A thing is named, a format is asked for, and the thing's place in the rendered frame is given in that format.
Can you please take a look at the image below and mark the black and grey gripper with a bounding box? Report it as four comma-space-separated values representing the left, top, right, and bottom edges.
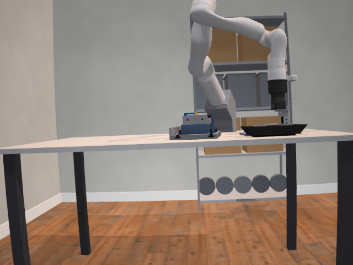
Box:
268, 67, 297, 125

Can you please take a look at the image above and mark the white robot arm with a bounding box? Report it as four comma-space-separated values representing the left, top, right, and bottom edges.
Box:
188, 0, 287, 106

